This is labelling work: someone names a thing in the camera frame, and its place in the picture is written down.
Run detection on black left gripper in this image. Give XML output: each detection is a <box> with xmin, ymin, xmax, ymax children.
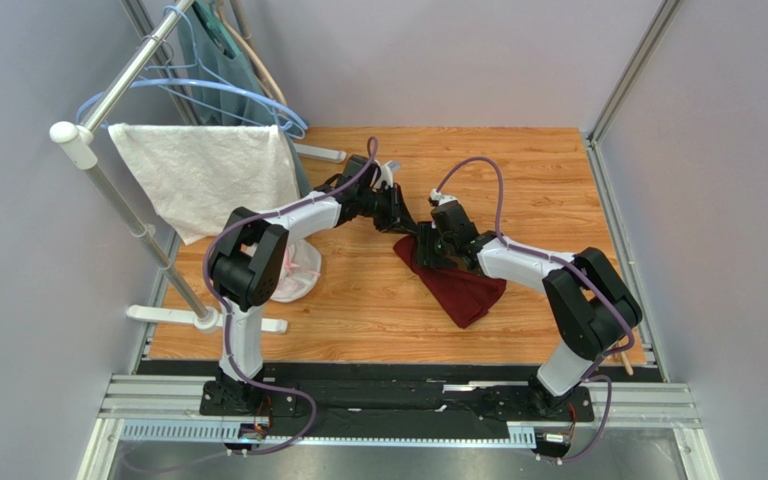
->
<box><xmin>357</xmin><ymin>184</ymin><xmax>418</xmax><ymax>236</ymax></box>

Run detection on metal clothes drying rack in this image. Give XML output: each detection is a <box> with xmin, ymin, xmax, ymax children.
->
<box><xmin>49</xmin><ymin>1</ymin><xmax>347</xmax><ymax>332</ymax></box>

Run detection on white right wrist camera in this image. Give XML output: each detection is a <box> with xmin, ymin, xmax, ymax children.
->
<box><xmin>428</xmin><ymin>189</ymin><xmax>459</xmax><ymax>208</ymax></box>

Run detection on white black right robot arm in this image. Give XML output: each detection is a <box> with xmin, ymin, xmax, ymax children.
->
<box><xmin>416</xmin><ymin>196</ymin><xmax>643</xmax><ymax>417</ymax></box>

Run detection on wooden handled fork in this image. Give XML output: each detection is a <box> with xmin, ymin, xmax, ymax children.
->
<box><xmin>617</xmin><ymin>352</ymin><xmax>634</xmax><ymax>376</ymax></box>

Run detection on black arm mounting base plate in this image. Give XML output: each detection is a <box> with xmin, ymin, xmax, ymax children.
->
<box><xmin>137</xmin><ymin>359</ymin><xmax>665</xmax><ymax>444</ymax></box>

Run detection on teal garment on hanger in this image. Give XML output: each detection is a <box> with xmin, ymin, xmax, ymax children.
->
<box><xmin>176</xmin><ymin>1</ymin><xmax>312</xmax><ymax>210</ymax></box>

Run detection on beige wooden hanger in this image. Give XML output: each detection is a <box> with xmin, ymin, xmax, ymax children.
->
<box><xmin>214</xmin><ymin>0</ymin><xmax>288</xmax><ymax>106</ymax></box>

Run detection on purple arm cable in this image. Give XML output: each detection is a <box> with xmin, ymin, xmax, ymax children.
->
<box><xmin>201</xmin><ymin>136</ymin><xmax>381</xmax><ymax>457</ymax></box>
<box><xmin>433</xmin><ymin>156</ymin><xmax>638</xmax><ymax>465</ymax></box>

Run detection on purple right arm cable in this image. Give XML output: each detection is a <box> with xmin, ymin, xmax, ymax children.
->
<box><xmin>433</xmin><ymin>156</ymin><xmax>638</xmax><ymax>465</ymax></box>

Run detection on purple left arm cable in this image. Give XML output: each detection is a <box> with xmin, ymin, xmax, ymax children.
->
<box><xmin>201</xmin><ymin>136</ymin><xmax>381</xmax><ymax>457</ymax></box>

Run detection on dark red cloth napkin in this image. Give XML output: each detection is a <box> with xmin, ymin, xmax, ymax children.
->
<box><xmin>393</xmin><ymin>236</ymin><xmax>507</xmax><ymax>329</ymax></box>

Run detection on blue wire hanger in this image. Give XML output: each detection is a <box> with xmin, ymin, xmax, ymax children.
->
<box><xmin>75</xmin><ymin>5</ymin><xmax>310</xmax><ymax>142</ymax></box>

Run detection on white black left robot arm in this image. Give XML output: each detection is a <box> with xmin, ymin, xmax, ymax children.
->
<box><xmin>201</xmin><ymin>155</ymin><xmax>417</xmax><ymax>415</ymax></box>

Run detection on white mesh laundry bag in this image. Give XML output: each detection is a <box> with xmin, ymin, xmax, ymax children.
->
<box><xmin>271</xmin><ymin>240</ymin><xmax>322</xmax><ymax>303</ymax></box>

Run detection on aluminium frame rail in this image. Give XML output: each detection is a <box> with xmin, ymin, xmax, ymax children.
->
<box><xmin>78</xmin><ymin>375</ymin><xmax>717</xmax><ymax>479</ymax></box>

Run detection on white towel on rack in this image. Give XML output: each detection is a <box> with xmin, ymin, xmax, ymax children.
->
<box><xmin>107</xmin><ymin>123</ymin><xmax>309</xmax><ymax>246</ymax></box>

